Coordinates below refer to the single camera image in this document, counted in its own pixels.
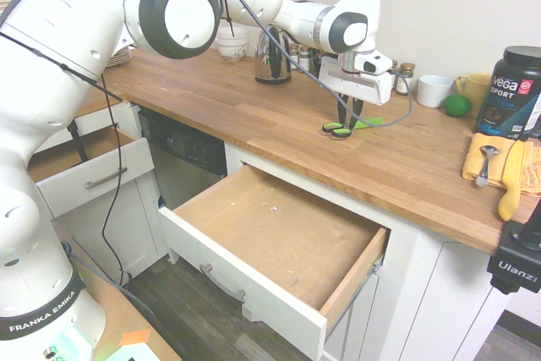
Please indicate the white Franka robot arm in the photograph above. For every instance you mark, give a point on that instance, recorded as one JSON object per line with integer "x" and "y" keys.
{"x": 42, "y": 82}

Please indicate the stainless steel kettle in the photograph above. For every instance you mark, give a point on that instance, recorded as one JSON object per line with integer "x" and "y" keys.
{"x": 266, "y": 69}

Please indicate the green lime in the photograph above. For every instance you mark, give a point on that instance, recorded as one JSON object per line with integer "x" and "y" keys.
{"x": 456, "y": 106}

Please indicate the yellow mug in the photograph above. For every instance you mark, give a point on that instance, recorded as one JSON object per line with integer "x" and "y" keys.
{"x": 475, "y": 88}

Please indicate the white kitchen base cabinet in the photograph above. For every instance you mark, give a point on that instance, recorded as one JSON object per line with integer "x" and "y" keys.
{"x": 422, "y": 272}

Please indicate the yellow folded cloth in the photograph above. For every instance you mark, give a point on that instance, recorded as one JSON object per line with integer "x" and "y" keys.
{"x": 471, "y": 158}

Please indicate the glass spice jar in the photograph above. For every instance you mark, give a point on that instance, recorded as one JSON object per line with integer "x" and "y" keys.
{"x": 293, "y": 54}
{"x": 304, "y": 56}
{"x": 394, "y": 73}

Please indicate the green sheathed scissors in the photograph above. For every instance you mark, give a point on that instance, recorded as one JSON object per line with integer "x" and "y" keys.
{"x": 372, "y": 122}

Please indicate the small white drawer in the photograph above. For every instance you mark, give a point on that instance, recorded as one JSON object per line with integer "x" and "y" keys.
{"x": 97, "y": 162}

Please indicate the white mug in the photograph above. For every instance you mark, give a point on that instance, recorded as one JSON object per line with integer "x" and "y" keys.
{"x": 433, "y": 92}

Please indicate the black Vega protein tub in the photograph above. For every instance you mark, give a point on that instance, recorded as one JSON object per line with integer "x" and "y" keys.
{"x": 507, "y": 99}

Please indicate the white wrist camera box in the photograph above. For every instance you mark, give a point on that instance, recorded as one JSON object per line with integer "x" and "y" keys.
{"x": 374, "y": 63}

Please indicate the yellow banana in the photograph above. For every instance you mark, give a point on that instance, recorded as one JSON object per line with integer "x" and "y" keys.
{"x": 511, "y": 183}

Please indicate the wooden drawer with white front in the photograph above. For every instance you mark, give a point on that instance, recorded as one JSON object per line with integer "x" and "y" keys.
{"x": 274, "y": 242}

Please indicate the stainless steel dishwasher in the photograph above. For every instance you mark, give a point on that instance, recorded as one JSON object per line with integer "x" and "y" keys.
{"x": 186, "y": 149}

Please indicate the orange tape piece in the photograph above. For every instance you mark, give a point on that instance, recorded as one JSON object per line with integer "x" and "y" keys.
{"x": 135, "y": 337}

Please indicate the brown lidded spice jar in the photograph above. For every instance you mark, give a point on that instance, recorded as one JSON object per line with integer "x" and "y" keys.
{"x": 406, "y": 80}

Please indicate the stack of white plates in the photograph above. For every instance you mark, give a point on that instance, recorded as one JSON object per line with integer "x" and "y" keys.
{"x": 120, "y": 56}

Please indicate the metal spoon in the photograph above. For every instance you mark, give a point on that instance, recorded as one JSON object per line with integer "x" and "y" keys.
{"x": 486, "y": 166}

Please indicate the black Ulanzi camera mount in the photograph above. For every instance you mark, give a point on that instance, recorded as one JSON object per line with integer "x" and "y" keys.
{"x": 513, "y": 259}

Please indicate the white patterned ceramic pot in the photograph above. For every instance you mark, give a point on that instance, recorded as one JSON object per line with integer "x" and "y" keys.
{"x": 232, "y": 46}

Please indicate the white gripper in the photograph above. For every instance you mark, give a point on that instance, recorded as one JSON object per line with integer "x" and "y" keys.
{"x": 359, "y": 84}

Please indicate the black rod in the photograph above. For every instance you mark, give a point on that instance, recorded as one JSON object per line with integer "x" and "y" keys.
{"x": 79, "y": 141}

